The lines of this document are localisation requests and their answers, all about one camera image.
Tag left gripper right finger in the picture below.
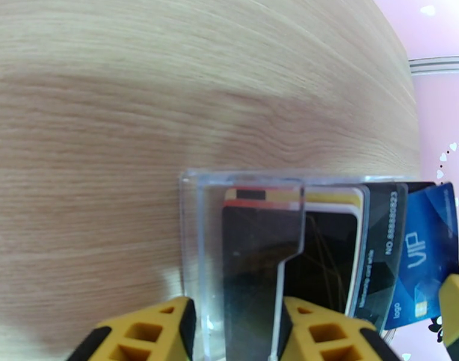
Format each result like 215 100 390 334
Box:
277 295 402 361

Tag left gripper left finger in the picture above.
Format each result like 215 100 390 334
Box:
65 295 197 361

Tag blue VIP card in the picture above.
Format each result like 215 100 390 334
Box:
383 182 459 332

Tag clear acrylic card stand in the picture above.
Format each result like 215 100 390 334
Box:
177 167 439 361

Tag black card gold lines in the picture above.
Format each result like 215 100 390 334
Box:
221 205 362 361

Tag black numbered card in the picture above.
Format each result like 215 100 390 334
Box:
353 181 409 332

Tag black bear wall sticker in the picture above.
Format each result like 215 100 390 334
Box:
427 315 446 335

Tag aluminium frame post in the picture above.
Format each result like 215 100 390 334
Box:
408 56 459 76

